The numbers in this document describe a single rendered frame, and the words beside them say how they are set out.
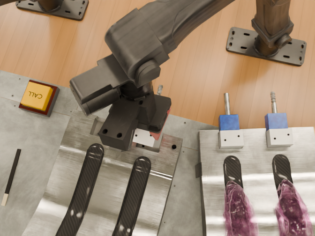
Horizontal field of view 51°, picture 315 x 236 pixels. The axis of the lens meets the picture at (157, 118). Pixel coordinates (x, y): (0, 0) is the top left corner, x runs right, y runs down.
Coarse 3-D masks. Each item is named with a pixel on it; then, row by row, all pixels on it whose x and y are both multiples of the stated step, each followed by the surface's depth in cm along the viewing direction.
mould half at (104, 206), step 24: (72, 120) 75; (72, 144) 74; (168, 144) 73; (72, 168) 73; (120, 168) 72; (168, 168) 71; (48, 192) 72; (72, 192) 72; (96, 192) 71; (120, 192) 71; (144, 192) 71; (168, 192) 72; (48, 216) 69; (96, 216) 70; (144, 216) 70
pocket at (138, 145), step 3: (162, 138) 76; (138, 144) 76; (141, 144) 76; (141, 147) 75; (144, 147) 75; (147, 147) 75; (150, 147) 75; (153, 147) 75; (159, 147) 75; (150, 150) 75; (153, 150) 75; (156, 150) 75
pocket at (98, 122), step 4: (96, 120) 76; (100, 120) 76; (104, 120) 76; (96, 124) 77; (100, 124) 77; (92, 128) 75; (96, 128) 77; (100, 128) 77; (92, 132) 76; (96, 132) 77
